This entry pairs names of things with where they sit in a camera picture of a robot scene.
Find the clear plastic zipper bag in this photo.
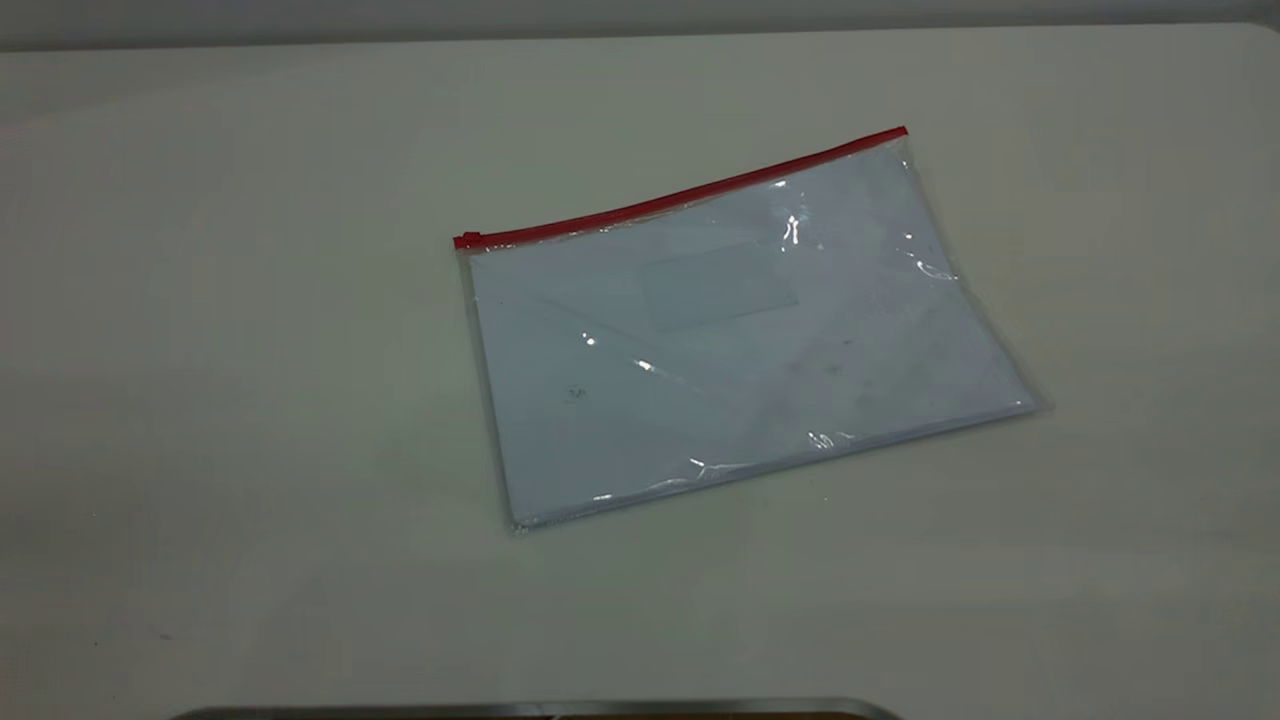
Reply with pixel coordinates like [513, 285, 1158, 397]
[452, 125, 1049, 534]

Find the metal frame edge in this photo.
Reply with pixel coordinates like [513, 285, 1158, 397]
[170, 697, 906, 720]

